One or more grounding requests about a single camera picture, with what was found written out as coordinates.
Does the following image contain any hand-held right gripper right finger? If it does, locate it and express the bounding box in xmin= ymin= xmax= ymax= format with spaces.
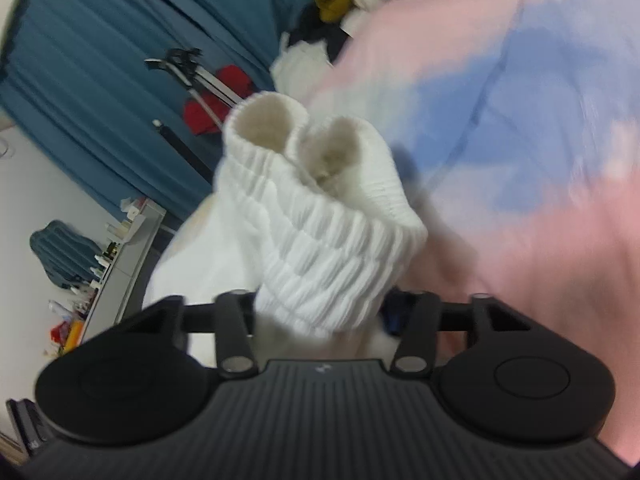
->
xmin=381 ymin=291 xmax=532 ymax=377

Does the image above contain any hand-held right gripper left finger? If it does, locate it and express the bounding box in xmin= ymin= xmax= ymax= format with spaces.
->
xmin=120 ymin=289 xmax=260 ymax=379

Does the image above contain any white ribbed sock pair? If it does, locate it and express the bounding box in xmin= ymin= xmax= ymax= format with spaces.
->
xmin=142 ymin=91 xmax=431 ymax=363

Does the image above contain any white desk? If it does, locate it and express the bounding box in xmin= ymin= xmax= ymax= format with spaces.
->
xmin=79 ymin=196 xmax=168 ymax=353

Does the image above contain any blue chair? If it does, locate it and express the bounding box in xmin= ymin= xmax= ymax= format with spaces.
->
xmin=28 ymin=219 xmax=102 ymax=291

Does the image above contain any pastel patchwork quilt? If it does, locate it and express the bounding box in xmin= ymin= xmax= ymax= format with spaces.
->
xmin=302 ymin=0 xmax=640 ymax=467

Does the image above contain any grey tripod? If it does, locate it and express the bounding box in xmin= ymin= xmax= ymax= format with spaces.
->
xmin=145 ymin=47 xmax=247 ymax=187

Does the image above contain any white crumpled cloth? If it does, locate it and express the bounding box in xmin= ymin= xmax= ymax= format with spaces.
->
xmin=270 ymin=41 xmax=335 ymax=100

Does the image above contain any black cloth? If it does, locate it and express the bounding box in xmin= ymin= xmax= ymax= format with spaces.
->
xmin=289 ymin=4 xmax=352 ymax=58

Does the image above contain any blue curtain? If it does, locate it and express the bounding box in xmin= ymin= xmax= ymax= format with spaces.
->
xmin=0 ymin=0 xmax=401 ymax=228

